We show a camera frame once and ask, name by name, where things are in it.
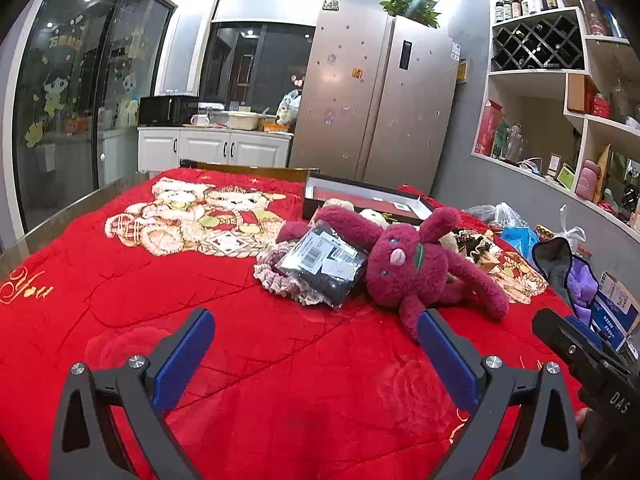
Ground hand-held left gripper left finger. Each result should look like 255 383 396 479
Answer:
49 307 217 480

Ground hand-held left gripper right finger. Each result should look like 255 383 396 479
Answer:
416 308 583 480

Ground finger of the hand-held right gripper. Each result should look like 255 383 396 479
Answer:
532 308 631 386
566 315 628 368

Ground maroon plush bunny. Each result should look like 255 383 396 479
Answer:
276 205 511 343

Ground black plastic package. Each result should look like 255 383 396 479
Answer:
275 220 368 311

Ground black box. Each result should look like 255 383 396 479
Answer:
302 171 436 226

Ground glass desktop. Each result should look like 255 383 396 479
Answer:
0 172 156 281

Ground person's right hand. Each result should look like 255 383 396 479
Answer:
576 408 595 442

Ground blue white carton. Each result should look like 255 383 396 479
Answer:
590 272 640 352

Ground purple cloth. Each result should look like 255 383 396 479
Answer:
570 255 599 326

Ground red printed blanket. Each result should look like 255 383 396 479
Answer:
0 167 591 480

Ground dark grey cloth bag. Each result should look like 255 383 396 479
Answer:
531 237 576 306

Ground blue plastic bag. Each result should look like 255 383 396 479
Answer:
500 227 540 262

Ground white plastic bag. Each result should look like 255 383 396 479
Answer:
557 205 587 252

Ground clear plastic bag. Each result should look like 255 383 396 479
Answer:
465 202 531 232

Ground pink container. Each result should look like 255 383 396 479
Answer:
575 160 601 200

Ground white cabinet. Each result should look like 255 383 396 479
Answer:
137 127 293 173

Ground red box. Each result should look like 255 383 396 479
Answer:
474 100 503 157

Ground brown box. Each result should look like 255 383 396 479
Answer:
567 74 598 115

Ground cream basin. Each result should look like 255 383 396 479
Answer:
220 110 263 130

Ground black microwave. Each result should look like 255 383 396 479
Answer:
138 95 199 127

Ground silver refrigerator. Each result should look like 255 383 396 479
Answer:
289 7 461 196

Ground printed plastic bag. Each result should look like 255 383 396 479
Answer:
276 89 302 127

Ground black wine rack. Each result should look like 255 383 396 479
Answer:
492 15 586 72

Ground glass sliding door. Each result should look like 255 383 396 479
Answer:
12 0 176 231

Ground dark window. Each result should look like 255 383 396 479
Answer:
200 0 336 111

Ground green potted plant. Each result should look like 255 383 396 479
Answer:
378 0 442 28

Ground white wall shelf unit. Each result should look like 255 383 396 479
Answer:
470 0 640 231

